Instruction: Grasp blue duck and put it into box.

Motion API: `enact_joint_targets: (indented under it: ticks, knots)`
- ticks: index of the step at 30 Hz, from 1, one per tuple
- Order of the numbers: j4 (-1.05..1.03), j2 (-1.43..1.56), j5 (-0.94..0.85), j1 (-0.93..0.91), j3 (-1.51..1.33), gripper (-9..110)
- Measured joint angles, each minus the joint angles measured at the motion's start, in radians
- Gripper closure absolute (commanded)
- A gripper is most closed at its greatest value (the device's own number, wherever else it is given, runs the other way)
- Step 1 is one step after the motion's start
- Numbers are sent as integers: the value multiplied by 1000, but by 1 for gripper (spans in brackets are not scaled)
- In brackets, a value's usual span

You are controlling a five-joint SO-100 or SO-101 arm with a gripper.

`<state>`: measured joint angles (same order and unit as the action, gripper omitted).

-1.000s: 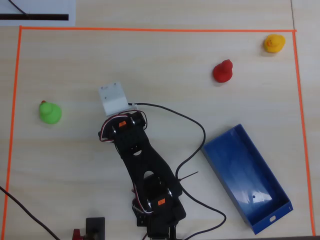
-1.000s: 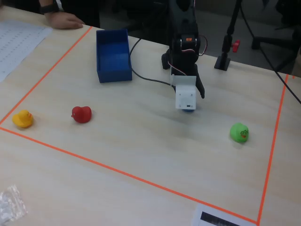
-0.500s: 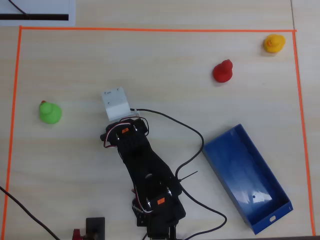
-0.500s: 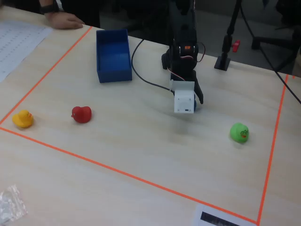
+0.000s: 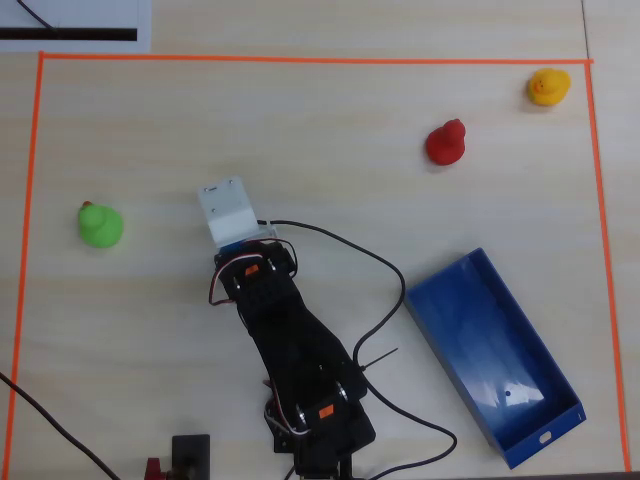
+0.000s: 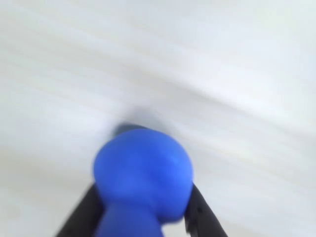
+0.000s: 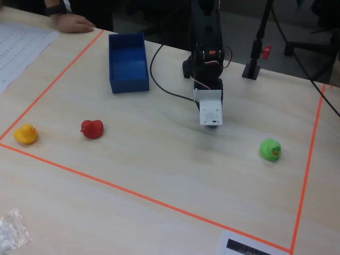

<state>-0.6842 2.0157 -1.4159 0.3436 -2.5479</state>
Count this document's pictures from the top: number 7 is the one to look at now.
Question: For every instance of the printed white paper sheet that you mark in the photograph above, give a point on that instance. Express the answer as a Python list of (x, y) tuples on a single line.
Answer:
[(21, 50)]

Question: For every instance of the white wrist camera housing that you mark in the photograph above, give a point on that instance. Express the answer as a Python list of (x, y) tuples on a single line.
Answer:
[(211, 111)]

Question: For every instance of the person's forearm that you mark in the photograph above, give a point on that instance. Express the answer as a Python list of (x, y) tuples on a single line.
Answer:
[(54, 2)]

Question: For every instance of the white paper with black bar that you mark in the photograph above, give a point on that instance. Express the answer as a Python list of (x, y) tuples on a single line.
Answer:
[(239, 244)]

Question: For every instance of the red rubber duck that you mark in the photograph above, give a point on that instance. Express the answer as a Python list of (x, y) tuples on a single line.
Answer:
[(93, 129)]

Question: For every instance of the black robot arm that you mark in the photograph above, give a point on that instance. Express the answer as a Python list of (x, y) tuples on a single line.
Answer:
[(207, 26)]

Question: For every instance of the black office chair base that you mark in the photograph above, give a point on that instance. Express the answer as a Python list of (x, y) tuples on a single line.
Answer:
[(310, 45)]

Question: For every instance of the black camera stand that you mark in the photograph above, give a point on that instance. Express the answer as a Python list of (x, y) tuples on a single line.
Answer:
[(256, 53)]

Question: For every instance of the orange tape strip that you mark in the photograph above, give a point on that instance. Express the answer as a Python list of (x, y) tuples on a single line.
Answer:
[(159, 202), (53, 81), (308, 170)]

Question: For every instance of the yellow rubber duck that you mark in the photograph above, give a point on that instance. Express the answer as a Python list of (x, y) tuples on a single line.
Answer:
[(25, 134)]

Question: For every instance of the green rubber duck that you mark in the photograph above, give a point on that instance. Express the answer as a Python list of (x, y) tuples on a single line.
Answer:
[(269, 150)]

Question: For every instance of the black wrist watch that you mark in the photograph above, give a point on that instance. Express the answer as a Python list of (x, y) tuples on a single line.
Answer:
[(55, 10)]

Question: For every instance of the blue rectangular plastic box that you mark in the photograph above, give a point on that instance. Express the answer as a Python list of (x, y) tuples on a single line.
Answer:
[(128, 63)]

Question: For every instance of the person's bare hand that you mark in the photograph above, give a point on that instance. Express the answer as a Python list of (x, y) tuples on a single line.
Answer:
[(71, 24)]

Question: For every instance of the clear plastic bag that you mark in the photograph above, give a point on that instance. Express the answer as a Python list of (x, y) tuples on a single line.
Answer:
[(13, 233)]

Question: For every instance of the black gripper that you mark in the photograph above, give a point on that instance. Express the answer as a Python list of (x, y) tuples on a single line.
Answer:
[(222, 93)]

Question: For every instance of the red clamp knob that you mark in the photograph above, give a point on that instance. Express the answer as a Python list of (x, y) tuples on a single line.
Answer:
[(267, 51)]

